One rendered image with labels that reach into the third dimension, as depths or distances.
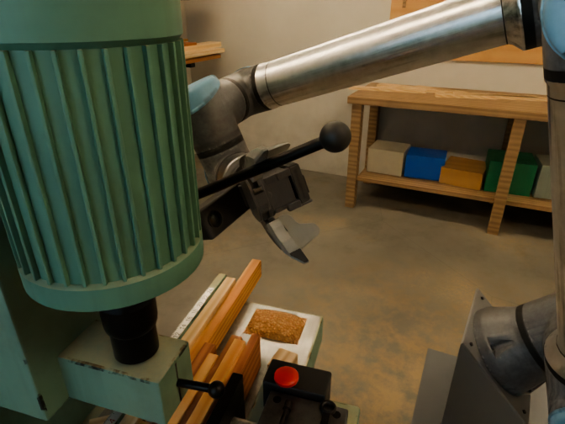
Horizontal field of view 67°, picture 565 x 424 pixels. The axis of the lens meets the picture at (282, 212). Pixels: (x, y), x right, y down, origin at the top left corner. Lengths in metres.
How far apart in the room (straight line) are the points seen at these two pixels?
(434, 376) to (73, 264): 1.03
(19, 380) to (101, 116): 0.35
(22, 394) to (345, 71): 0.64
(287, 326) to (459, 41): 0.53
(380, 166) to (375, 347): 1.64
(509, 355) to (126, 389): 0.74
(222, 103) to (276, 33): 3.21
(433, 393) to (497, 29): 0.85
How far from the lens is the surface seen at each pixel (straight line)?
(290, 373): 0.55
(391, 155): 3.30
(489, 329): 1.02
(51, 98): 0.34
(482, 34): 0.71
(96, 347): 0.58
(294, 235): 0.57
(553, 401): 0.86
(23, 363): 0.56
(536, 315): 1.00
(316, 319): 0.81
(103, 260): 0.38
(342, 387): 1.92
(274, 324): 0.78
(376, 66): 0.74
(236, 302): 0.81
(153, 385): 0.52
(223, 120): 0.75
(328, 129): 0.46
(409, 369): 2.04
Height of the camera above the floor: 1.43
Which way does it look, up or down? 26 degrees down
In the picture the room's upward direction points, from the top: straight up
